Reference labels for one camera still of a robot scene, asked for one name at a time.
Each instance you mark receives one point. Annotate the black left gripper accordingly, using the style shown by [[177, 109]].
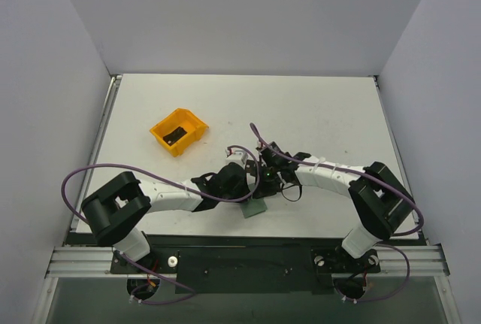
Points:
[[249, 186]]

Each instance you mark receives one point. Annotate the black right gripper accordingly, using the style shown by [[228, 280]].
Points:
[[265, 187]]

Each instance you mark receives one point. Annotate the black credit card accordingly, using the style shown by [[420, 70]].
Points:
[[173, 137]]

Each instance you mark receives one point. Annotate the yellow plastic bin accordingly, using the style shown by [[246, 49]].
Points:
[[194, 126]]

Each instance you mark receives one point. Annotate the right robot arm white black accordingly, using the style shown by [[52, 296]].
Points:
[[380, 200]]

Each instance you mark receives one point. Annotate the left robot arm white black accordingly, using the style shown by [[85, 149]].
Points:
[[113, 211]]

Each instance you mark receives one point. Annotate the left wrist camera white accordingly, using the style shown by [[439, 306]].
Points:
[[237, 156]]

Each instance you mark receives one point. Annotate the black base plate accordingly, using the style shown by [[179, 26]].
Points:
[[223, 265]]

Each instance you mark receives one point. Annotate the aluminium rail frame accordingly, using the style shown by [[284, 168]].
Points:
[[340, 118]]

